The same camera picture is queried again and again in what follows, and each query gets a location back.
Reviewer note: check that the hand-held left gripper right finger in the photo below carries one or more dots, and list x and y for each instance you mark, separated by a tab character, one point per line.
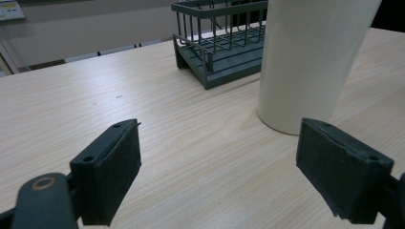
340	171

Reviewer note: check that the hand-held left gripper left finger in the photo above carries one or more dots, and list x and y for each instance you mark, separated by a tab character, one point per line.
108	178

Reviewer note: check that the cream tumbler cup with straw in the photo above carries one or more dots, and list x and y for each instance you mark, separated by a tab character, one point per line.
305	63

